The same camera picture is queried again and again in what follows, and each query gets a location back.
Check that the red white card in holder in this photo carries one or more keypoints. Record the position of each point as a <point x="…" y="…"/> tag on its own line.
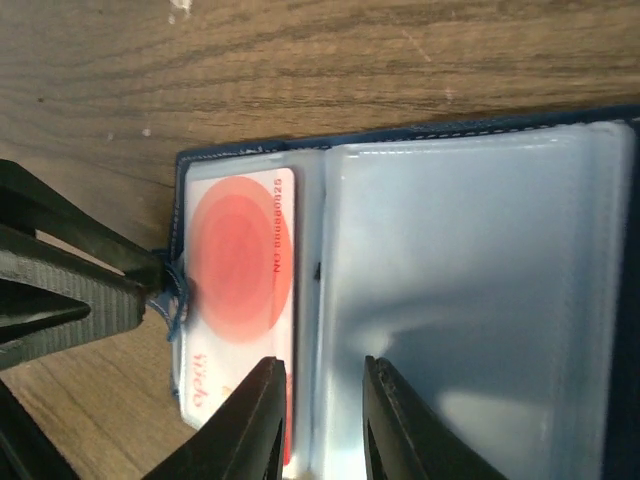
<point x="240" y="262"/>

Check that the navy blue card holder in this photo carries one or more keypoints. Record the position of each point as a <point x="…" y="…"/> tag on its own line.
<point x="494" y="263"/>

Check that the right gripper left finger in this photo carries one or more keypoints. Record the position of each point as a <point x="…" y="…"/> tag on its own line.
<point x="244" y="439"/>

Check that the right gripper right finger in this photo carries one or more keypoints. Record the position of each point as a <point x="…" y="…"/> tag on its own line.
<point x="404" y="438"/>

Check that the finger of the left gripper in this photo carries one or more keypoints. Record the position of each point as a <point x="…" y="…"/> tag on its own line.
<point x="29" y="205"/>
<point x="52" y="300"/>

